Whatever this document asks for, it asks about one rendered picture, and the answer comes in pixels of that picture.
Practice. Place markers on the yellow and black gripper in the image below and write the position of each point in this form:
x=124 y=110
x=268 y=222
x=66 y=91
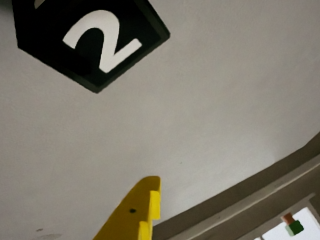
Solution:
x=132 y=219

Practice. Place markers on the black cube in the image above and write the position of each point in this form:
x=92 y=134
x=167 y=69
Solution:
x=92 y=42

